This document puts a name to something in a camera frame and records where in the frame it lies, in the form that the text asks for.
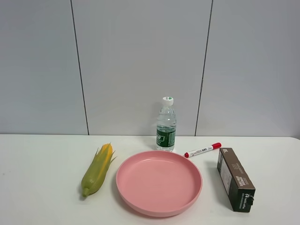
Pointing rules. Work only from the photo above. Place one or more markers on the brown espresso capsule box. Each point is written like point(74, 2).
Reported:
point(238, 186)

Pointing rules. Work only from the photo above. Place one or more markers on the clear water bottle green label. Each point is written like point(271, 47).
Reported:
point(166, 126)

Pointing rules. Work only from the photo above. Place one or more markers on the pink round plate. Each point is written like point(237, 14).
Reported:
point(159, 183)

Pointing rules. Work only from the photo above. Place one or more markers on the red whiteboard marker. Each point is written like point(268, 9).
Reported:
point(203, 150)

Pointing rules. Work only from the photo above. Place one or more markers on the corn cob with green husk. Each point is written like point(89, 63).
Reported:
point(96, 173)

